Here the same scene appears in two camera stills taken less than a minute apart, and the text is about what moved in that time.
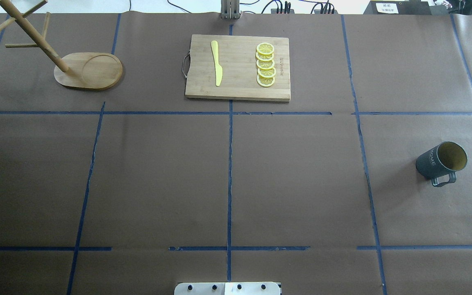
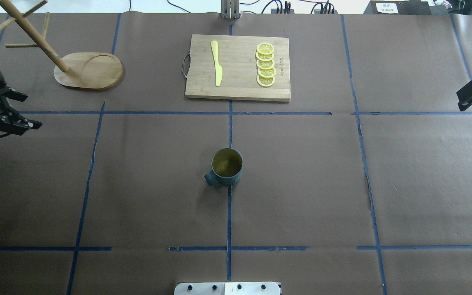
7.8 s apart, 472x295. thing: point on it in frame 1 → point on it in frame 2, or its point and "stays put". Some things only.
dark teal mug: [445, 159] → [227, 167]
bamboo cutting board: [237, 57] stays put
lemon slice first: [265, 48] stays put
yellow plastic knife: [218, 70] stays put
